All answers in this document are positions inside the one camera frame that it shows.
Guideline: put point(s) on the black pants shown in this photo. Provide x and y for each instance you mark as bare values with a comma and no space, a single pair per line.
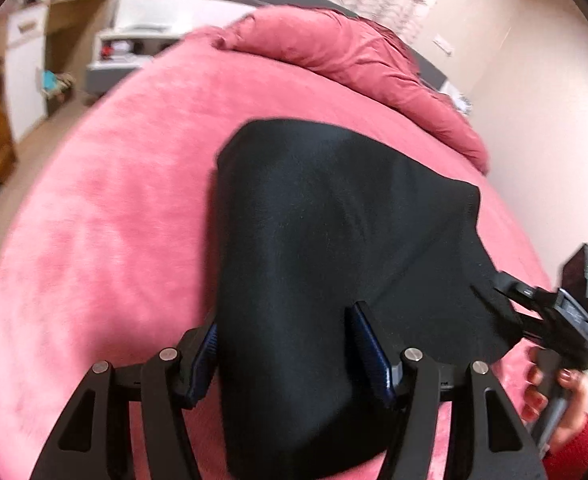
324,260

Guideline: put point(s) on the person's right forearm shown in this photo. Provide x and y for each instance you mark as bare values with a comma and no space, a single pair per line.
579,452

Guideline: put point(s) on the white wall socket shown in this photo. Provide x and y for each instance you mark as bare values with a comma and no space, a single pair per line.
444,44

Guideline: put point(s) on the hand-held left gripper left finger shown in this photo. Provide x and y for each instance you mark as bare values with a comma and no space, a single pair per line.
206,360

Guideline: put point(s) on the white nightstand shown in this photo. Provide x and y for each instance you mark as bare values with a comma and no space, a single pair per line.
118,67

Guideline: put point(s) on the wooden shelf unit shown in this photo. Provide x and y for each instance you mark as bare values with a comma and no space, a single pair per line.
73,15

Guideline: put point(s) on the red pillow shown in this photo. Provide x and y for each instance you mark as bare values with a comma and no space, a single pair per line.
354,55

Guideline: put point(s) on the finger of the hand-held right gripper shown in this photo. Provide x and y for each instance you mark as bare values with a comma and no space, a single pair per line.
530,325
513,288

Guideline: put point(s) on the person's right hand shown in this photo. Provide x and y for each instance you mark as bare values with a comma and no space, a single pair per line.
576,410

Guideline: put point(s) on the white cabinet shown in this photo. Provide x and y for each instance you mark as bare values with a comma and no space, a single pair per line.
23,85

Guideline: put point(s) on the pink blanket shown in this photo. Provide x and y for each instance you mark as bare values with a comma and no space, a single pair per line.
123,210

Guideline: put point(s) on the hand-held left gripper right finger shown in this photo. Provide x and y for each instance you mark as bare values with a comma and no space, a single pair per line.
370,355

